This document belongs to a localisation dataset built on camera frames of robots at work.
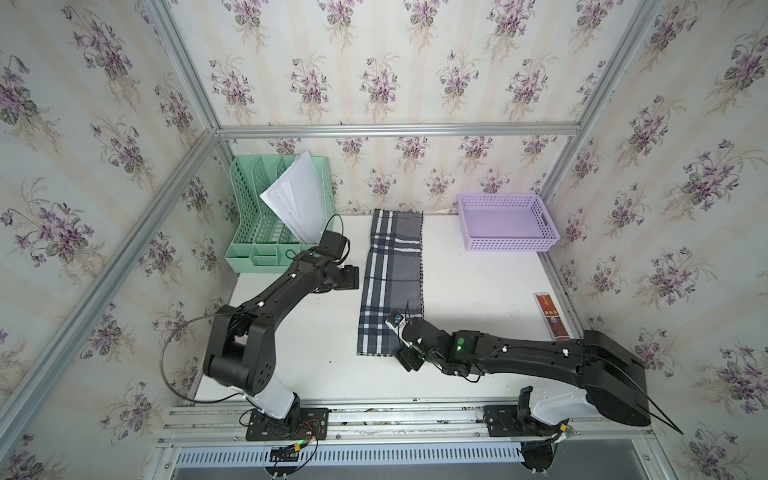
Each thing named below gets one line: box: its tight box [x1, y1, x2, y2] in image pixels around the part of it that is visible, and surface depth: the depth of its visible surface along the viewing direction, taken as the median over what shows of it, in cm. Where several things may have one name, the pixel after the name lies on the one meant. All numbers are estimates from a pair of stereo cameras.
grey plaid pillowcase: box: [357, 209, 425, 356], surface depth 104 cm
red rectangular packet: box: [533, 292, 571, 341], surface depth 95 cm
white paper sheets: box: [260, 150, 327, 244], surface depth 98 cm
